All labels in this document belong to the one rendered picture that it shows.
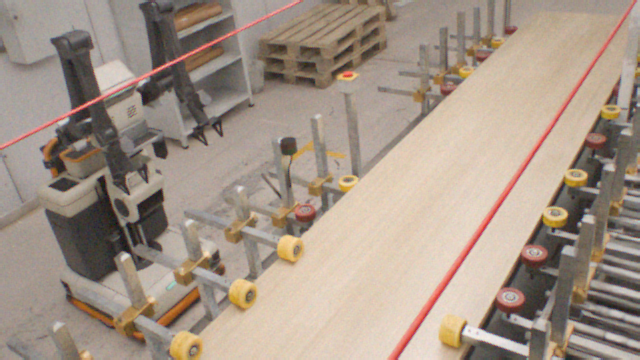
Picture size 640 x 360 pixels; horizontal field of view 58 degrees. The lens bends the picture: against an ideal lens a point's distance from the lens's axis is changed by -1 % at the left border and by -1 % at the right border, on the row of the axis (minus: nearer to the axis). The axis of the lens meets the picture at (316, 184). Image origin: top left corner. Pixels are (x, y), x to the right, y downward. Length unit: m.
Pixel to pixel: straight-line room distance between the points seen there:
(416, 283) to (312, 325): 0.35
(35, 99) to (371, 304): 3.33
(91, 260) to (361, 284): 1.67
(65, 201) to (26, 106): 1.70
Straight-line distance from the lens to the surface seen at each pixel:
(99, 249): 3.18
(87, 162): 3.06
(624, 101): 3.06
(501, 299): 1.83
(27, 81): 4.58
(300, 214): 2.22
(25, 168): 4.67
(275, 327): 1.79
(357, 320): 1.77
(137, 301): 1.86
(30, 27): 4.30
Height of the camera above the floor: 2.15
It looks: 31 degrees down
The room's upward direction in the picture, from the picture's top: 8 degrees counter-clockwise
